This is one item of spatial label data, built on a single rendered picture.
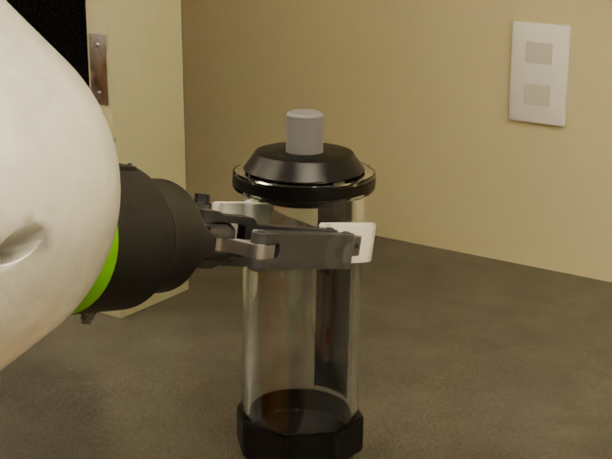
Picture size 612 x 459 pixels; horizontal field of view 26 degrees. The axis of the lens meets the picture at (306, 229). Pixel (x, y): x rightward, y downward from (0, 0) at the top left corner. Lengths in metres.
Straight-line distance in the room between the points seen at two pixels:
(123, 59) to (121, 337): 0.28
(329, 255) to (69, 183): 0.48
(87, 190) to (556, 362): 0.89
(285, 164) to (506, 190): 0.66
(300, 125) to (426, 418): 0.31
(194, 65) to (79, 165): 1.38
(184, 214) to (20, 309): 0.40
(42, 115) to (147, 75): 0.93
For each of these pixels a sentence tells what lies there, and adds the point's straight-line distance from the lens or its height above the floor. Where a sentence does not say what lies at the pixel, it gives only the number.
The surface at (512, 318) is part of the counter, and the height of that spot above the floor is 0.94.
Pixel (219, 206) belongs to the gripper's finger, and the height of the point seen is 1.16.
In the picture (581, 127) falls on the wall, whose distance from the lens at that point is 1.53.
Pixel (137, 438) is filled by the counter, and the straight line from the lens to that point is 1.13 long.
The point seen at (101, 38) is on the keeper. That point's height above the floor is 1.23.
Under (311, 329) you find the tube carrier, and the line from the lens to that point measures 0.99.
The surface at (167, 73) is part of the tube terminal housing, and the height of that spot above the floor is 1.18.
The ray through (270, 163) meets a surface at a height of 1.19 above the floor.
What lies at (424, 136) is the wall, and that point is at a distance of 1.63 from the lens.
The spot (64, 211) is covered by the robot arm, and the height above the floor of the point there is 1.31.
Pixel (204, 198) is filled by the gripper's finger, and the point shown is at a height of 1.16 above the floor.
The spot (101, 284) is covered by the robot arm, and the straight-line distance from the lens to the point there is 0.77.
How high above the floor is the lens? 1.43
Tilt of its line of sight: 17 degrees down
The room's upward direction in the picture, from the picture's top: straight up
